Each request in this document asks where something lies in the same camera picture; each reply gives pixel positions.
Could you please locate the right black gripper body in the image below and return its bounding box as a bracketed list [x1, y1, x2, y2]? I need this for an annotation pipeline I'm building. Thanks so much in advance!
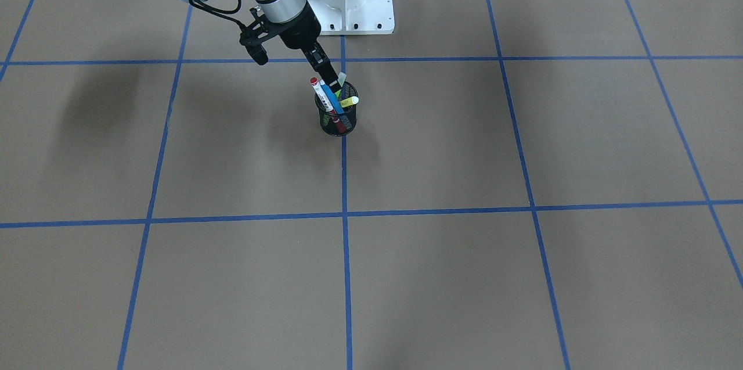
[278, 10, 321, 52]

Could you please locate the blue highlighter pen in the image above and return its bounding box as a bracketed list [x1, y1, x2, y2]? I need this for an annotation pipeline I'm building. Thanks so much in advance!
[319, 80, 345, 115]

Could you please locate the red white marker pen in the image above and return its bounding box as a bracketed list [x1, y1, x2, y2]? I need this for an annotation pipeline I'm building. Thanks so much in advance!
[310, 78, 346, 134]

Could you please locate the green highlighter pen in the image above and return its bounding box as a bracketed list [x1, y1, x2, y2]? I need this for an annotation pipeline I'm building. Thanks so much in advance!
[337, 71, 346, 87]

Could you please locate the yellow highlighter pen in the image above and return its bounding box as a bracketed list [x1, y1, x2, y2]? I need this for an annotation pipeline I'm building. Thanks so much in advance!
[340, 96, 360, 108]

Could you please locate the black mesh pen cup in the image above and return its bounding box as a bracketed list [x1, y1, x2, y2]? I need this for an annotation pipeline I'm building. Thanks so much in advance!
[311, 78, 359, 136]

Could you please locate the brown paper table cover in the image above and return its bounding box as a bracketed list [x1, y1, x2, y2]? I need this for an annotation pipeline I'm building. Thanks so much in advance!
[2, 0, 741, 369]

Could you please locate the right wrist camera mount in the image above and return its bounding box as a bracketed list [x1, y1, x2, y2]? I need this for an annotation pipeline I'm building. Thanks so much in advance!
[239, 7, 280, 66]

